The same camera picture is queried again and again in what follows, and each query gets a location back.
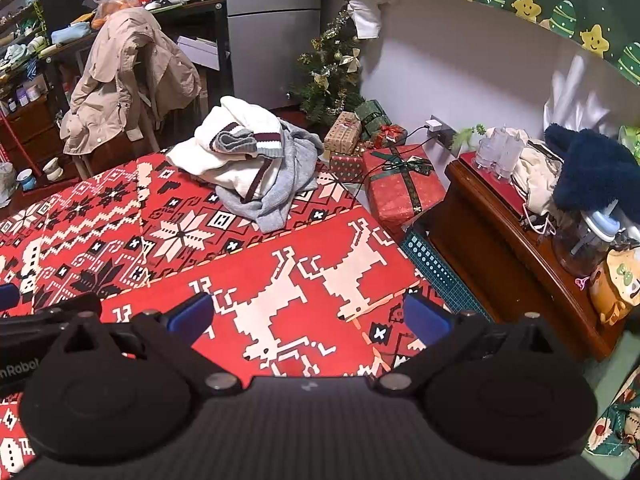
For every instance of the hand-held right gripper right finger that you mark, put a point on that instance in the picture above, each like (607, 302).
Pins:
(424, 317)

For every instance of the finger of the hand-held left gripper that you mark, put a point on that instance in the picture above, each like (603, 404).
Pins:
(8, 297)
(45, 316)

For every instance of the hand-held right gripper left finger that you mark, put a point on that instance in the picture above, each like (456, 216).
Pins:
(190, 314)

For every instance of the white knit vest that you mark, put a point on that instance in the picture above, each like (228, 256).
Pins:
(235, 125)

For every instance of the green grid cutting mat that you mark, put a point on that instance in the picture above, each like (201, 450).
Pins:
(445, 270)

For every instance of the wooden nightstand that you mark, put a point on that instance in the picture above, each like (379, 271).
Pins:
(490, 240)

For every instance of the blue white mug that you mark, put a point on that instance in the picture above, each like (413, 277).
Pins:
(26, 179)

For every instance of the large red gift box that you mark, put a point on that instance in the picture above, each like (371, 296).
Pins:
(400, 195)

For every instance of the red patterned blanket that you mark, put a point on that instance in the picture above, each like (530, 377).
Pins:
(300, 240)

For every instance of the white bowl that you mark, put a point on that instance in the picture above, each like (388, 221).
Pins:
(52, 169)

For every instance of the wooden drawer cabinet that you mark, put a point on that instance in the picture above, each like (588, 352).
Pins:
(35, 135)

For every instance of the red dotted gift box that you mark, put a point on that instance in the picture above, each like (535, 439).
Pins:
(346, 167)

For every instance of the clear plastic cup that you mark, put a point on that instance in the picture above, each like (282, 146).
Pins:
(509, 155)
(487, 152)

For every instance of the grey sweater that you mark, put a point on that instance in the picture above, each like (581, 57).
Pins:
(295, 170)

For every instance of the clear bottle blue lid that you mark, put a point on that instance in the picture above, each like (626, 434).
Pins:
(585, 240)

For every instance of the cream cloth bag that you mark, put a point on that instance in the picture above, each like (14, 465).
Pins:
(537, 175)

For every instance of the small red gift box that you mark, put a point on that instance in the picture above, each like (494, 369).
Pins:
(392, 135)

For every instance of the small green plant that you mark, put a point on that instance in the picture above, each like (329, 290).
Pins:
(467, 135)

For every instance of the beige chair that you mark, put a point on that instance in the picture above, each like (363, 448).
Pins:
(148, 130)

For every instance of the yellow cartoon container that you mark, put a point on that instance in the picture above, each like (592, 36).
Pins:
(615, 290)

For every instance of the white power adapter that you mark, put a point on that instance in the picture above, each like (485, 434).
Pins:
(435, 124)

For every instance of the kraft paper gift box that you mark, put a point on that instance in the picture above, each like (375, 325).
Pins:
(342, 135)

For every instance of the green gift box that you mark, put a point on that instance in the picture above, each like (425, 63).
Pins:
(372, 115)

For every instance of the Christmas patterned rug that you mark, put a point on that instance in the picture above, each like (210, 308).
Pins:
(617, 420)

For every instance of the dark blue fluffy cloth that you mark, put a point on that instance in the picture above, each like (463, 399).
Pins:
(595, 170)

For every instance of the beige jacket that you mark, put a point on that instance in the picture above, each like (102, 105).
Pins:
(125, 70)

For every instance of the small Christmas tree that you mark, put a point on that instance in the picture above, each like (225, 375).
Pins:
(325, 85)

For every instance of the white paper box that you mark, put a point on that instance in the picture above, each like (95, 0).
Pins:
(200, 52)

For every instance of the black storage shelf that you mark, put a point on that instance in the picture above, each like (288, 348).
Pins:
(20, 35)

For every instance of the clear plastic wrap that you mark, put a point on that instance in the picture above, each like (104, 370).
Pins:
(575, 95)

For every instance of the light blue cloth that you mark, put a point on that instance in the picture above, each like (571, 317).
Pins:
(70, 34)

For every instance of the grey refrigerator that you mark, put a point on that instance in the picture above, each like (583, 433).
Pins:
(270, 50)

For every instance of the black metal table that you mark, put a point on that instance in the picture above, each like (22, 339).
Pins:
(200, 15)

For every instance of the white hanging cloth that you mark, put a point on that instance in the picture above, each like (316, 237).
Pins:
(365, 17)

